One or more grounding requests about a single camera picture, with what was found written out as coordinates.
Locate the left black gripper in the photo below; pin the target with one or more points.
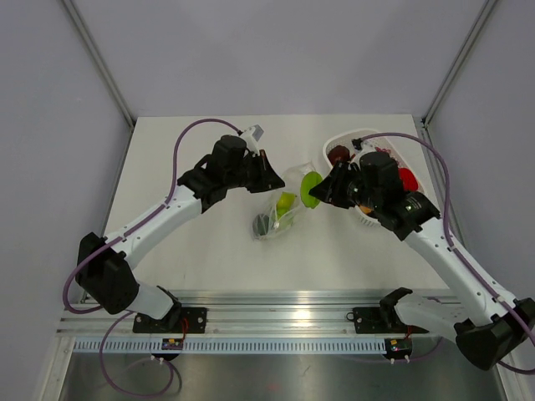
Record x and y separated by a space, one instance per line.
267 179

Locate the red bell pepper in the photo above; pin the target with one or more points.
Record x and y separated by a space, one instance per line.
409 181

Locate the aluminium mounting rail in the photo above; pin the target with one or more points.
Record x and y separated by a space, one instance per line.
263 314

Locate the light green cabbage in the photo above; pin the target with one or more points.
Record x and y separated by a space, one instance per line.
284 208

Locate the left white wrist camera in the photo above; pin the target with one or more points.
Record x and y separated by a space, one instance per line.
252 136

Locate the green star fruit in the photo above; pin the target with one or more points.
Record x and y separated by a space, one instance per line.
309 181

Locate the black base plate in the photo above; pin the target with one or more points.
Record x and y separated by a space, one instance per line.
368 320
178 320

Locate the left aluminium frame post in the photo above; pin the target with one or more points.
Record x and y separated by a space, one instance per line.
82 30

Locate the white slotted cable duct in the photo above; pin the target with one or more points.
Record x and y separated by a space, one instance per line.
247 346

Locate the aluminium frame post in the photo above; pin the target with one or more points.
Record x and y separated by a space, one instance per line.
82 30
462 56

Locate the right small circuit board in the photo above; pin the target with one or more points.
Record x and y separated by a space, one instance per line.
398 347

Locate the small circuit board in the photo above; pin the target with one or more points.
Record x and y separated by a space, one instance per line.
398 347
172 344

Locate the right aluminium frame post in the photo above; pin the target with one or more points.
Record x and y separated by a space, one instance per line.
462 56

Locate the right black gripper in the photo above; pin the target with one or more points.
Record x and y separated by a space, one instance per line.
331 188

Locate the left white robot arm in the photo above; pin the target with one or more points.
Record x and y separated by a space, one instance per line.
106 264

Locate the clear zip top bag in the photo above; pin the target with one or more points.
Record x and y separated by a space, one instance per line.
292 178

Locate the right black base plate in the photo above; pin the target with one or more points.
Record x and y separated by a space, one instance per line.
368 320

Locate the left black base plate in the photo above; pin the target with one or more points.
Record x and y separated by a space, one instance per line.
178 320

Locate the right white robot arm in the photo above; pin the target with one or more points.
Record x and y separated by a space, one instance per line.
490 321

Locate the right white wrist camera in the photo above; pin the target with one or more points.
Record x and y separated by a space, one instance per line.
362 147

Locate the left small circuit board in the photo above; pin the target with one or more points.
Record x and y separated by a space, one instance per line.
172 344

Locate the dark green avocado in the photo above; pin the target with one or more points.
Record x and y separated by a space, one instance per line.
261 226

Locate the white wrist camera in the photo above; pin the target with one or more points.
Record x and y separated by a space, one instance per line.
362 147
252 136

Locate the dark red apple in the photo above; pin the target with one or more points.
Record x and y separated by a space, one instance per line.
338 153

